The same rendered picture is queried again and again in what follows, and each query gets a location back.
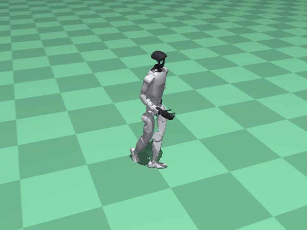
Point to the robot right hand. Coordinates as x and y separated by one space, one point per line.
165 114

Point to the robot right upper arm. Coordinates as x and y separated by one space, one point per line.
147 81

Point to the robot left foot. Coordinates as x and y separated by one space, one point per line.
157 165

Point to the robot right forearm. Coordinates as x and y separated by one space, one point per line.
149 104

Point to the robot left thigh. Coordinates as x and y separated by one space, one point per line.
161 123

